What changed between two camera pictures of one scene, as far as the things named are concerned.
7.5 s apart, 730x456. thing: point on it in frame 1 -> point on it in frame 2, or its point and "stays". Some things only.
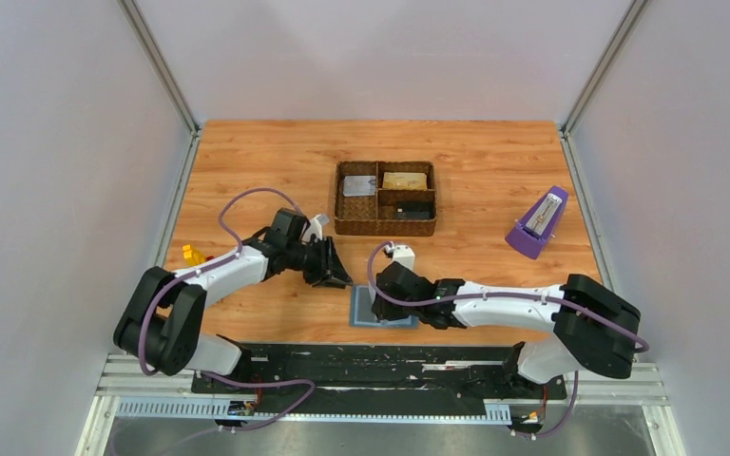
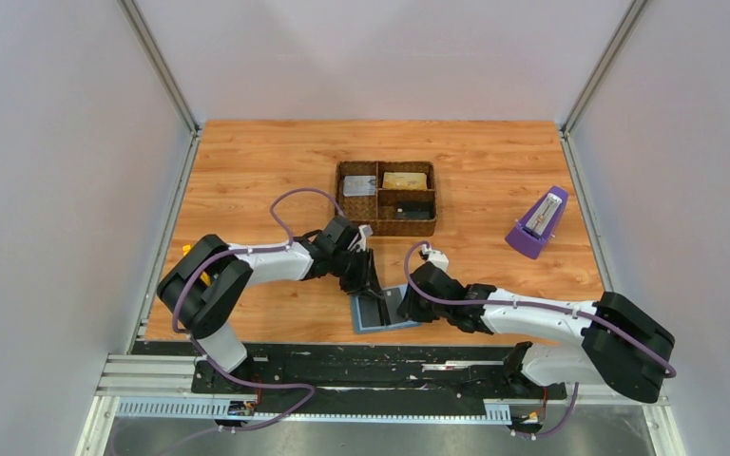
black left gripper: x=328 y=264 -> x=367 y=276
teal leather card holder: x=361 y=300 stays
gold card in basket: x=404 y=180 stays
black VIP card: x=414 y=210 stays
